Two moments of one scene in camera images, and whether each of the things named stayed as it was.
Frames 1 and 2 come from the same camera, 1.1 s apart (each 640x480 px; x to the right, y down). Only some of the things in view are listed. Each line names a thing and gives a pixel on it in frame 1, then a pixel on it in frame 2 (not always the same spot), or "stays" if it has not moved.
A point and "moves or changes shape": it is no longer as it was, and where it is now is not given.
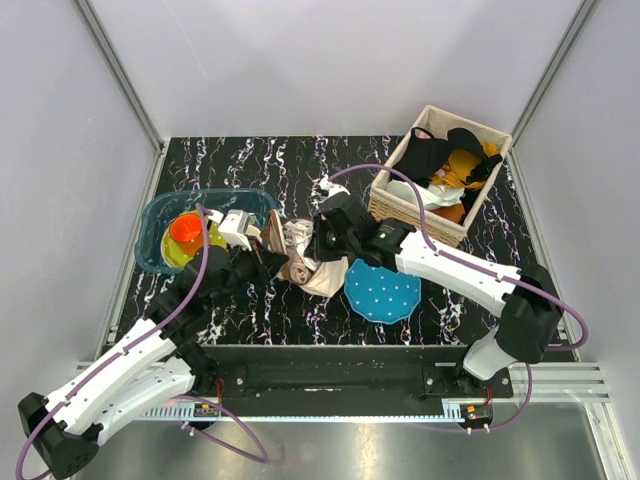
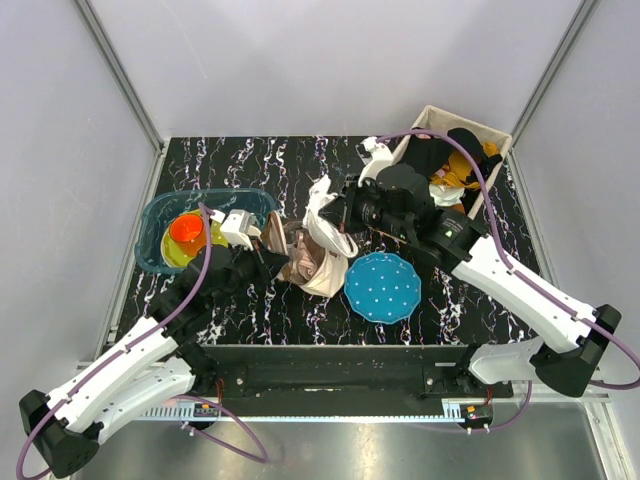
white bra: (298, 232) moves or changes shape
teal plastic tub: (156, 209) stays
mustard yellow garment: (460, 164) stays
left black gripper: (266, 268) stays
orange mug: (186, 231) stays
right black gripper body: (330, 246) to (365, 210)
